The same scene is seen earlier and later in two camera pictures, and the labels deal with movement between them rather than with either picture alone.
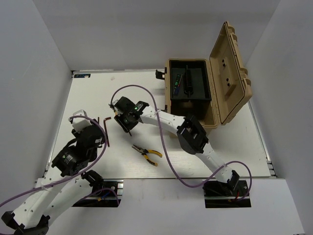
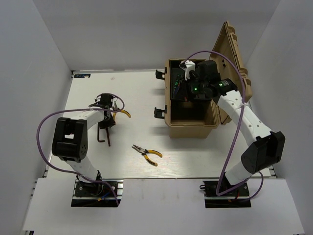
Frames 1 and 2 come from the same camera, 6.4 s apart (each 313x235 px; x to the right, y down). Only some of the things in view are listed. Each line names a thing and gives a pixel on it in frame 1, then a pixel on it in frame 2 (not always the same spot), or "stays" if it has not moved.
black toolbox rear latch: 159,75 stays
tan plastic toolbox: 214,89 stays
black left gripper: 77,134 → 110,123
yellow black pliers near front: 144,152 stays
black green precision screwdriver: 176,82 stays
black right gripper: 119,118 → 192,77
